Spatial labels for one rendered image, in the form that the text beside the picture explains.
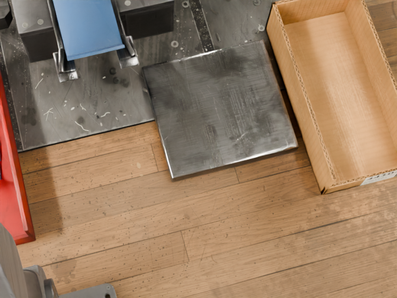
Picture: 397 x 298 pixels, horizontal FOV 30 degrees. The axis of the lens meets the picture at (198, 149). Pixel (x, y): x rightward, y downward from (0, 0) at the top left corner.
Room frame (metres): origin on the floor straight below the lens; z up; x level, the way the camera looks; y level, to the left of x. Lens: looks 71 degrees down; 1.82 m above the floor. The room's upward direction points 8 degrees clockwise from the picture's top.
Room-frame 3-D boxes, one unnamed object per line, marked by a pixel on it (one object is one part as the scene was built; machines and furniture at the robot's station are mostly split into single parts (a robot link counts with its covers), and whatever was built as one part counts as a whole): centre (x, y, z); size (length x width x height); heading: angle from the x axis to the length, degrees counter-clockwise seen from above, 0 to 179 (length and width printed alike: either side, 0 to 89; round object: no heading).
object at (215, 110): (0.37, -0.02, 0.91); 0.17 x 0.16 x 0.02; 113
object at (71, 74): (0.39, 0.18, 0.98); 0.07 x 0.02 x 0.01; 23
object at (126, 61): (0.42, 0.11, 0.98); 0.07 x 0.02 x 0.01; 23
